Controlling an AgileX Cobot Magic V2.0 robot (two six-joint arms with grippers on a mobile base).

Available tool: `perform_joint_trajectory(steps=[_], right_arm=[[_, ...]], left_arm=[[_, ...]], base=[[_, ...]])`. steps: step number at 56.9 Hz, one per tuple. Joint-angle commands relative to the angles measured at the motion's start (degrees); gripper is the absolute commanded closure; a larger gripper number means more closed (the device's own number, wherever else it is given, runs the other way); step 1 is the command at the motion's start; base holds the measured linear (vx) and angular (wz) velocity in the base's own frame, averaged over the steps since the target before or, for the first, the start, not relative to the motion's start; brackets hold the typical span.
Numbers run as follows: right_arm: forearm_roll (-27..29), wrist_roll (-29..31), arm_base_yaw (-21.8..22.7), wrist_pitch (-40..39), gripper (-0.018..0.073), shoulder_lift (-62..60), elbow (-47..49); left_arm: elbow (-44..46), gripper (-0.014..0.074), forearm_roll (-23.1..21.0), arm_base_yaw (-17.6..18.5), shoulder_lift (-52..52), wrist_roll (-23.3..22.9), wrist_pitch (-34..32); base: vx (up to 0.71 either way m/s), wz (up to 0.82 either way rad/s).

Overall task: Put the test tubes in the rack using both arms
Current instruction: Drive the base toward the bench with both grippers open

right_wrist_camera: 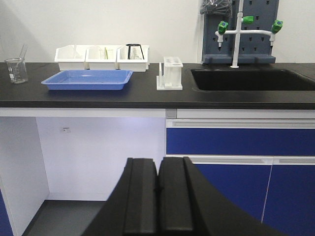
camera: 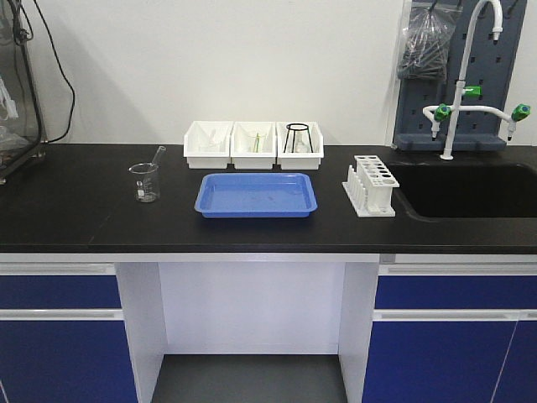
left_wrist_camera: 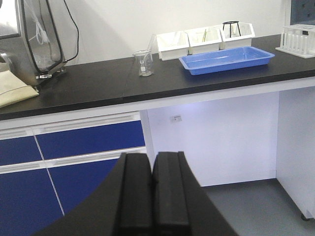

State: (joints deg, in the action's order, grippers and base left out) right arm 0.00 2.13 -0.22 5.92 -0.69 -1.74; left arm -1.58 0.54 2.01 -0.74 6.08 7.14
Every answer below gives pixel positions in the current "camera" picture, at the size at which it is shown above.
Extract glass test tube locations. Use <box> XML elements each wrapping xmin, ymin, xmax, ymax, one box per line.
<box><xmin>151</xmin><ymin>145</ymin><xmax>167</xmax><ymax>165</ymax></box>

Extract white test tube rack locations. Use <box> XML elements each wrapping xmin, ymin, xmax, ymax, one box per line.
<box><xmin>342</xmin><ymin>155</ymin><xmax>399</xmax><ymax>217</ymax></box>

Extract grey pegboard drying rack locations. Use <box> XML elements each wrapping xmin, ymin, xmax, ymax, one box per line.
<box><xmin>394</xmin><ymin>1</ymin><xmax>527</xmax><ymax>151</ymax></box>

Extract blue plastic tray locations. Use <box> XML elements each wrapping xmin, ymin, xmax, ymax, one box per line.
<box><xmin>195</xmin><ymin>173</ymin><xmax>318</xmax><ymax>218</ymax></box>

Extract beaker with green yellow sticks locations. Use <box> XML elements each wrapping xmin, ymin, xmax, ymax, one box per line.
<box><xmin>248</xmin><ymin>131</ymin><xmax>268</xmax><ymax>154</ymax></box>

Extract middle white storage bin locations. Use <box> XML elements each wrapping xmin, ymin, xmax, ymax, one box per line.
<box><xmin>231</xmin><ymin>122</ymin><xmax>277</xmax><ymax>170</ymax></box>

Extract white storage bin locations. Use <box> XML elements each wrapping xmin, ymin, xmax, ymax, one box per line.
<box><xmin>231</xmin><ymin>122</ymin><xmax>277</xmax><ymax>170</ymax></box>
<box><xmin>276</xmin><ymin>122</ymin><xmax>324</xmax><ymax>170</ymax></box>
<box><xmin>184</xmin><ymin>121</ymin><xmax>233</xmax><ymax>169</ymax></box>

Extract right white storage bin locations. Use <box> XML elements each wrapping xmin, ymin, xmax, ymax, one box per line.
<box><xmin>276</xmin><ymin>122</ymin><xmax>324</xmax><ymax>170</ymax></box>

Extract glass flask under tripod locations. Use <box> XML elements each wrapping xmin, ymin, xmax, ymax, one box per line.
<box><xmin>293</xmin><ymin>132</ymin><xmax>310</xmax><ymax>153</ymax></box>

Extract black metal tripod stand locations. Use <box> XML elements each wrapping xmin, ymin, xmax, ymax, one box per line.
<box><xmin>284</xmin><ymin>123</ymin><xmax>314</xmax><ymax>153</ymax></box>

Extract glassware in left bin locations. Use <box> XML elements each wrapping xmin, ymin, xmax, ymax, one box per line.
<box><xmin>200</xmin><ymin>128</ymin><xmax>225</xmax><ymax>152</ymax></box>

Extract left white storage bin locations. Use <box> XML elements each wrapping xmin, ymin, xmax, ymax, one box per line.
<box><xmin>184</xmin><ymin>121</ymin><xmax>233</xmax><ymax>169</ymax></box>

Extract glass beaker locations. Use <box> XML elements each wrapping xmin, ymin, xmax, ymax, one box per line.
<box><xmin>128</xmin><ymin>162</ymin><xmax>160</xmax><ymax>203</ymax></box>

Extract white lab faucet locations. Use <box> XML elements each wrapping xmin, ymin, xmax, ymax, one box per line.
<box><xmin>422</xmin><ymin>0</ymin><xmax>531</xmax><ymax>160</ymax></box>

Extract black sink basin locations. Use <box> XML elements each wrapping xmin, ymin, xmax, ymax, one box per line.
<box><xmin>389</xmin><ymin>163</ymin><xmax>536</xmax><ymax>219</ymax></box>

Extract right blue cabinet drawers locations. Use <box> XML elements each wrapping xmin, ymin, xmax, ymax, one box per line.
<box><xmin>362</xmin><ymin>264</ymin><xmax>536</xmax><ymax>402</ymax></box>

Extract blue cabinet drawers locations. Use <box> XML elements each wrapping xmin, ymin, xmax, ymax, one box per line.
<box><xmin>1</xmin><ymin>263</ymin><xmax>138</xmax><ymax>402</ymax></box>
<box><xmin>362</xmin><ymin>264</ymin><xmax>536</xmax><ymax>402</ymax></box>

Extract clear plastic bag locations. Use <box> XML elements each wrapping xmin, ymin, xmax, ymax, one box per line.
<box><xmin>397</xmin><ymin>1</ymin><xmax>461</xmax><ymax>81</ymax></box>

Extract left blue cabinet drawers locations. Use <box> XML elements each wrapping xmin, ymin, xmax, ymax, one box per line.
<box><xmin>1</xmin><ymin>263</ymin><xmax>138</xmax><ymax>402</ymax></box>

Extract clear enclosure with black frame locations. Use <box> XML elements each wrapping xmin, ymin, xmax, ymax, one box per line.
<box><xmin>1</xmin><ymin>1</ymin><xmax>45</xmax><ymax>184</ymax></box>

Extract black power cable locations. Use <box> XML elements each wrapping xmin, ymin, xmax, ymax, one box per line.
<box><xmin>31</xmin><ymin>0</ymin><xmax>76</xmax><ymax>144</ymax></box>

